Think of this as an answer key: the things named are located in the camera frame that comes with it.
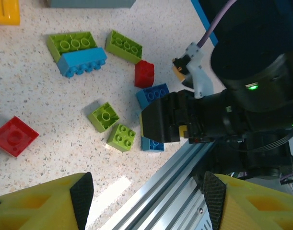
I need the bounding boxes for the wide aluminium frame rail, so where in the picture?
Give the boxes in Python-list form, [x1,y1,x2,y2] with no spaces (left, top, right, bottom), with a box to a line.
[99,141,219,230]

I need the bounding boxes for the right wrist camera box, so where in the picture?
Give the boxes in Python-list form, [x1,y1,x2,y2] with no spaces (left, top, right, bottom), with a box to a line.
[172,42,215,99]

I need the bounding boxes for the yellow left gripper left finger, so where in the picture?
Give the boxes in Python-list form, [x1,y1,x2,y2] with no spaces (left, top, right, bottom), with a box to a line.
[0,171,94,230]

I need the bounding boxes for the blue table edge strip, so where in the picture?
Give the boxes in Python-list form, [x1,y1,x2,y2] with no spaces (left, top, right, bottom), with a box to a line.
[190,0,219,46]

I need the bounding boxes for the flat red lego brick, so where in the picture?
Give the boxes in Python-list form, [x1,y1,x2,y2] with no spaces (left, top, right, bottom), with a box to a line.
[0,115,40,158]

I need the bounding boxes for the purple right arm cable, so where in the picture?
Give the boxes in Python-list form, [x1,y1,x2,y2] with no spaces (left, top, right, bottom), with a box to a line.
[196,0,238,50]

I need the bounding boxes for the green two-by-four lego brick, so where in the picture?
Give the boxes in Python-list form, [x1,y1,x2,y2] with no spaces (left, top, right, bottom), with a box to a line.
[105,29,144,65]
[46,31,98,63]

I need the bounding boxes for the blue two-by-four lego brick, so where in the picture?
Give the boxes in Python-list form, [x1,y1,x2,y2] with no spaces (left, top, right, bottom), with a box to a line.
[135,83,170,111]
[56,46,108,79]

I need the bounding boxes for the yellow plastic bin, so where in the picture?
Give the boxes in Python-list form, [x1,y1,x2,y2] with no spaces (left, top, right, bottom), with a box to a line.
[0,0,21,26]

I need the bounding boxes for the small blue lego brick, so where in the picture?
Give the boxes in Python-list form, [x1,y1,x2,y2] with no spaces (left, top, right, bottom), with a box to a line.
[141,136,165,153]

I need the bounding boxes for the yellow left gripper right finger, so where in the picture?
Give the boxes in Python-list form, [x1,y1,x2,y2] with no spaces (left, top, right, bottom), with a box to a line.
[200,170,293,230]

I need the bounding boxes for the green two-by-two lego brick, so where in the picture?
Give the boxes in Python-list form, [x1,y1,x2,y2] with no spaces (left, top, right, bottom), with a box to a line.
[86,101,120,133]
[106,123,137,153]

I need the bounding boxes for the red two-by-two lego brick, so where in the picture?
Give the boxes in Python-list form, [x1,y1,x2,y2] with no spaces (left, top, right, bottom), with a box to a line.
[134,59,155,89]

